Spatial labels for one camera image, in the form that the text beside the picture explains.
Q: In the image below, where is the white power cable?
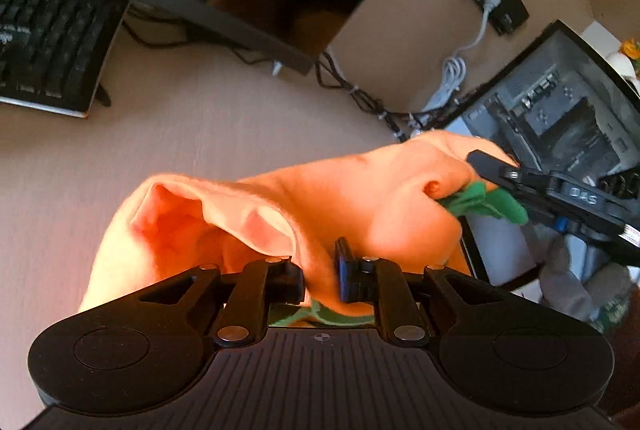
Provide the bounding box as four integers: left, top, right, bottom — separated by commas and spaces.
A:
409, 0, 504, 131

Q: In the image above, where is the black keyboard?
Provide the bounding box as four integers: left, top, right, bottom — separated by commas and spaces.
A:
0, 0, 129, 118

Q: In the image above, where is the black cable bundle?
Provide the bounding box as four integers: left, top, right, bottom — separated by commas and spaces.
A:
121, 4, 482, 144

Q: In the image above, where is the glass side computer case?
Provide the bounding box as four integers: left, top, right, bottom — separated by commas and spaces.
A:
436, 20, 639, 290

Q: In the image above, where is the orange fleece garment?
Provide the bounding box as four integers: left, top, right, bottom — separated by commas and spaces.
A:
80, 130, 528, 323

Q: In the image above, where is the gray gloved hand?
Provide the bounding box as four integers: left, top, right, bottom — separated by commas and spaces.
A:
538, 235, 632, 322

